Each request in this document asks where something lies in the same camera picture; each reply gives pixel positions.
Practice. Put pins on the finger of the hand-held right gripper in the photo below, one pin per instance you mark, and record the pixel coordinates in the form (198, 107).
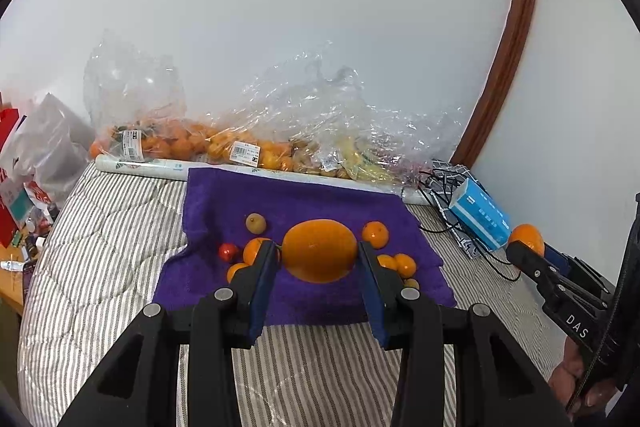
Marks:
(562, 263)
(530, 262)

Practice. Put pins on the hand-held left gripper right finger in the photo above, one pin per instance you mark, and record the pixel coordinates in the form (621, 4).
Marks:
(372, 302)

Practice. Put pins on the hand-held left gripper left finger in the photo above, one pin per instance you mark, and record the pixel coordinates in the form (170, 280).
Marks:
(262, 302)

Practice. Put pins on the small orange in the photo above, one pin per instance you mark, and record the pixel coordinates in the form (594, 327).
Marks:
(406, 266)
(252, 251)
(235, 272)
(375, 234)
(386, 261)
(525, 236)

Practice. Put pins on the green-yellow small fruit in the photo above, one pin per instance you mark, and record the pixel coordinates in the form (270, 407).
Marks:
(412, 284)

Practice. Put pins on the small red apple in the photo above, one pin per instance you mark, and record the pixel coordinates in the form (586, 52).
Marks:
(228, 252)

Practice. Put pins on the large orange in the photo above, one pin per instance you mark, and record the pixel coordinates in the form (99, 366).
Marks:
(320, 251)

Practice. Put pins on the brown kiwi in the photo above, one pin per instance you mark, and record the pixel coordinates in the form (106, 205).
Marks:
(255, 222)

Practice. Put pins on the person's right hand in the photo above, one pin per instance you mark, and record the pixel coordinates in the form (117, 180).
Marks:
(570, 377)

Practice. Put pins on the blue tissue box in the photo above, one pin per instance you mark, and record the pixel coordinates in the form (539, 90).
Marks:
(477, 212)

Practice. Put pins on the purple towel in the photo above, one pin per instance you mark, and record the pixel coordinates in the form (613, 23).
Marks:
(300, 197)

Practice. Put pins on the clear bag of kiwis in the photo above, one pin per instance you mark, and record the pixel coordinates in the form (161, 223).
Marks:
(315, 159)

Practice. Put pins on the clear bag of oranges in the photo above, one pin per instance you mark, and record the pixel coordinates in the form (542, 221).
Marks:
(255, 132)

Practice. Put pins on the white paper roll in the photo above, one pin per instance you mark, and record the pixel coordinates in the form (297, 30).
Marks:
(140, 167)

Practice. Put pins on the clear bag of leafy mandarins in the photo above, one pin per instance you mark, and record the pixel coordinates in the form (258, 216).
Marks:
(135, 107)

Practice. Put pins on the small bottles cluster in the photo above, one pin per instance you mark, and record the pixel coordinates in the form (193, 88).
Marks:
(37, 227)

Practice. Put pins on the wooden nightstand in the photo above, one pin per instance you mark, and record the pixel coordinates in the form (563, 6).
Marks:
(10, 287)

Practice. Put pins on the white tube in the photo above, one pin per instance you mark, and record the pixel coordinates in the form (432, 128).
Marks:
(10, 265)

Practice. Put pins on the white plastic bag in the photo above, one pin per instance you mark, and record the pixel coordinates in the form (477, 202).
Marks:
(50, 142)

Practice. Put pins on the red paper bag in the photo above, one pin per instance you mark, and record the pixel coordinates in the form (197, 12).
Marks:
(6, 122)

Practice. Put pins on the brown wooden door frame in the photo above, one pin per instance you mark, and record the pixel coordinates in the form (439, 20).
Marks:
(520, 32)

